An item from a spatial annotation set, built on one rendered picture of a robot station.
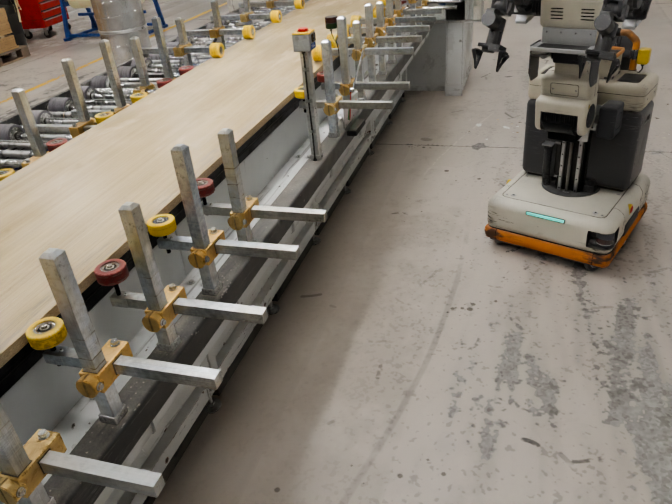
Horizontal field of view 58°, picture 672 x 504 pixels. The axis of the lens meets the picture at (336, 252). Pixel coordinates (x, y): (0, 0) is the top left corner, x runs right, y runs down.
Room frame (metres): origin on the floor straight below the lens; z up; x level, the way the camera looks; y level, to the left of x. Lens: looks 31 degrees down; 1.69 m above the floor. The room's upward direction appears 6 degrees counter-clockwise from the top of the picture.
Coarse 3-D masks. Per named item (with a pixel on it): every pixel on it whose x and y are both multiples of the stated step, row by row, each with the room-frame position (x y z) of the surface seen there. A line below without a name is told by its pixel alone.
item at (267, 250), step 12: (168, 240) 1.56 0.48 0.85; (180, 240) 1.55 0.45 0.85; (228, 240) 1.52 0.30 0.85; (216, 252) 1.50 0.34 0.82; (228, 252) 1.49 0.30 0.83; (240, 252) 1.48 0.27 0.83; (252, 252) 1.47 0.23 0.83; (264, 252) 1.45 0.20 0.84; (276, 252) 1.44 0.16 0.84; (288, 252) 1.43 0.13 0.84
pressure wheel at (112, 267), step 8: (104, 264) 1.36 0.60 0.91; (112, 264) 1.35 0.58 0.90; (120, 264) 1.34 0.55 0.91; (96, 272) 1.32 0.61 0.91; (104, 272) 1.31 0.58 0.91; (112, 272) 1.31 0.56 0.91; (120, 272) 1.32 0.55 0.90; (128, 272) 1.34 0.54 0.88; (104, 280) 1.30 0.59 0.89; (112, 280) 1.30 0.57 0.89; (120, 280) 1.31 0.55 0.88
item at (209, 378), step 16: (48, 352) 1.10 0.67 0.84; (64, 352) 1.09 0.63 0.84; (128, 368) 1.02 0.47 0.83; (144, 368) 1.01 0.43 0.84; (160, 368) 1.00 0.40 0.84; (176, 368) 1.00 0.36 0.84; (192, 368) 0.99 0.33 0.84; (208, 368) 0.99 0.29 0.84; (192, 384) 0.97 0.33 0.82; (208, 384) 0.96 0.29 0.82
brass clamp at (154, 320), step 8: (168, 288) 1.33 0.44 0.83; (168, 296) 1.29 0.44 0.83; (176, 296) 1.29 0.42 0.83; (184, 296) 1.32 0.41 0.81; (168, 304) 1.26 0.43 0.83; (152, 312) 1.23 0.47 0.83; (160, 312) 1.22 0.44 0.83; (168, 312) 1.25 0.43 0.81; (144, 320) 1.22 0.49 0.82; (152, 320) 1.21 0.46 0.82; (160, 320) 1.21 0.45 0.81; (168, 320) 1.24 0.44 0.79; (152, 328) 1.21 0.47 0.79; (160, 328) 1.21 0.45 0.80
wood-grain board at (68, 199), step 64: (320, 0) 5.17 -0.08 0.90; (256, 64) 3.31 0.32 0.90; (320, 64) 3.18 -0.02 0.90; (128, 128) 2.45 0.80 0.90; (192, 128) 2.37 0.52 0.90; (256, 128) 2.34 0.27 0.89; (0, 192) 1.91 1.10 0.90; (64, 192) 1.86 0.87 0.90; (128, 192) 1.81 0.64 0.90; (0, 256) 1.46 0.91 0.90; (0, 320) 1.16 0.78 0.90
